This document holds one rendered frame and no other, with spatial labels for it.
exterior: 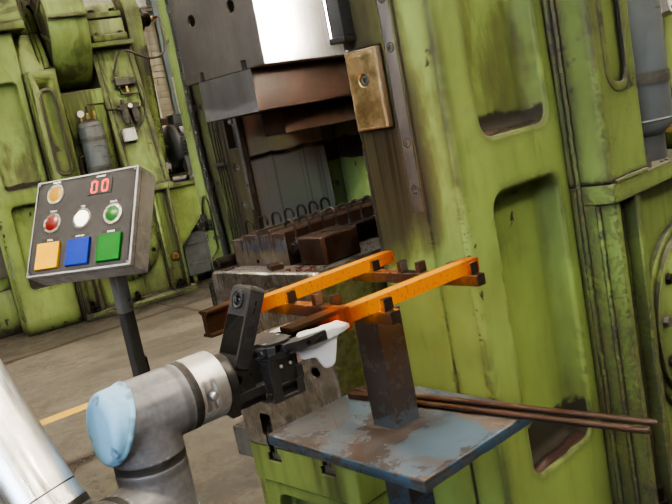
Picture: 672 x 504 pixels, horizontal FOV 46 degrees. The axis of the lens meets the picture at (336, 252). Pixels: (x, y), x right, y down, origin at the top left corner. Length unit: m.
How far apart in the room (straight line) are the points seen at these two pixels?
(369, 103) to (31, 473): 1.08
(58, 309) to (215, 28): 4.99
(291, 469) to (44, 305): 4.84
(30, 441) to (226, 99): 1.12
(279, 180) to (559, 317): 0.81
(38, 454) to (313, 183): 1.45
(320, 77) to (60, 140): 4.78
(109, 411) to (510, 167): 1.11
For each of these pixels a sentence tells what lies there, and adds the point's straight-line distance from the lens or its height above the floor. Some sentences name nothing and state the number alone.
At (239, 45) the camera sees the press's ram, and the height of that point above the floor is 1.42.
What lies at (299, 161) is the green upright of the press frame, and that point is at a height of 1.12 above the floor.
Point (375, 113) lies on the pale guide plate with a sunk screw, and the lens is 1.73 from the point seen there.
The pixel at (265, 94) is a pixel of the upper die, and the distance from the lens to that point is 1.83.
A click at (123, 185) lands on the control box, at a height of 1.15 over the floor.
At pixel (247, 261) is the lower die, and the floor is 0.93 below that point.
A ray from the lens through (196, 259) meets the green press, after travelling 7.29.
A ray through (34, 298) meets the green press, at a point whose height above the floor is 0.28.
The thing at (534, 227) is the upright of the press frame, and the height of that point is 0.88.
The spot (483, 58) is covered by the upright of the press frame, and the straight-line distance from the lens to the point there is 1.87.
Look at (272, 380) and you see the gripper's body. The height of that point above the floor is 0.90.
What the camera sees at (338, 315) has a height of 0.94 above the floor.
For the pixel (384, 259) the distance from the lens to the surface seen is 1.57.
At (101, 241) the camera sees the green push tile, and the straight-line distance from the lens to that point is 2.18.
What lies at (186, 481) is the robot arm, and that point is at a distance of 1.05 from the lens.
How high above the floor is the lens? 1.23
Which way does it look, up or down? 10 degrees down
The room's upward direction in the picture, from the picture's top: 11 degrees counter-clockwise
